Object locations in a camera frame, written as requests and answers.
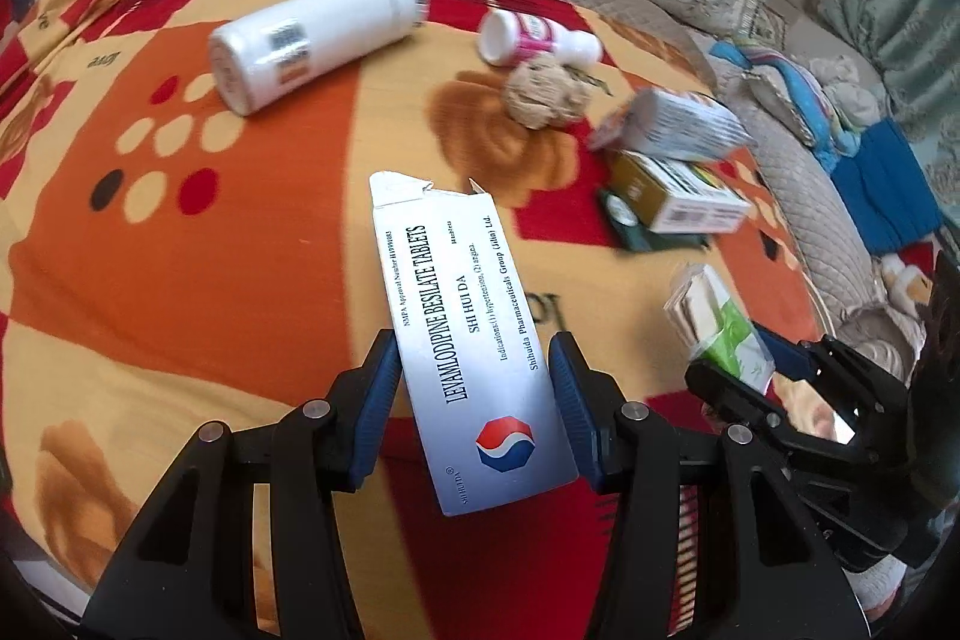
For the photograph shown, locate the light blue printed quilt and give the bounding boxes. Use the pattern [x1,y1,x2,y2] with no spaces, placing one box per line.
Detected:
[709,40,863,176]

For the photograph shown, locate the small white bottle pink label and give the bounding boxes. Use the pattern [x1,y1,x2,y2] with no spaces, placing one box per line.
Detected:
[478,8,603,69]

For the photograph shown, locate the green and white tissue packet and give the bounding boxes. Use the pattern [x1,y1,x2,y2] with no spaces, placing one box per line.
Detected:
[664,263,777,395]

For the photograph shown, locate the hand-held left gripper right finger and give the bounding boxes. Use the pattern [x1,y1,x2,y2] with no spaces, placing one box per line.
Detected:
[546,331,871,640]

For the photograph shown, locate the blue cushion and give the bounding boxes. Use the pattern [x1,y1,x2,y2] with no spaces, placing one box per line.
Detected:
[831,119,942,255]

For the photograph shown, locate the white thermos bottle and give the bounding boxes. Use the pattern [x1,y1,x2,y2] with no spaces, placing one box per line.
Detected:
[210,0,431,118]

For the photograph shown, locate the white medicine box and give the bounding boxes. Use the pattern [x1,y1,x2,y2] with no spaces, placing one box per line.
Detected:
[369,169,580,517]

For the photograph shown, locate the red orange printed blanket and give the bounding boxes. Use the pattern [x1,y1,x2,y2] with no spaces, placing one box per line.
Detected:
[0,0,848,640]

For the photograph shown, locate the red and white plush toy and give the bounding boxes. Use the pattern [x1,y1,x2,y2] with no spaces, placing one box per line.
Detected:
[877,242,938,311]

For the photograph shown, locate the silver grey carton box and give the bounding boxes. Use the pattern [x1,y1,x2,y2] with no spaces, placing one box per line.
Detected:
[587,89,757,161]

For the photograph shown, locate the beige crumpled clothes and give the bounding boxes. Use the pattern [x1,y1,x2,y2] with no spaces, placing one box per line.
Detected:
[810,55,882,127]

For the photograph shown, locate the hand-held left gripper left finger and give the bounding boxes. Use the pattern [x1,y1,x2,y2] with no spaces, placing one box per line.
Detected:
[79,329,410,640]

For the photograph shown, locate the yellow and white box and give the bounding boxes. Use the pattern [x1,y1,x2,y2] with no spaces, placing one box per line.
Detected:
[606,151,751,234]

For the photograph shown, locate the brown paper ball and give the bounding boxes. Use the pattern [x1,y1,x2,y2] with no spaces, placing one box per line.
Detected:
[501,53,593,130]

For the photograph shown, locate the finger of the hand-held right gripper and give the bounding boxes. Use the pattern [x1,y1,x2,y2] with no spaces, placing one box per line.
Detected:
[684,359,878,468]
[750,321,901,401]

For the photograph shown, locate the small brown patterned cushion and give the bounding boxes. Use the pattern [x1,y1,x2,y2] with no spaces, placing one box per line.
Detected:
[750,2,788,49]

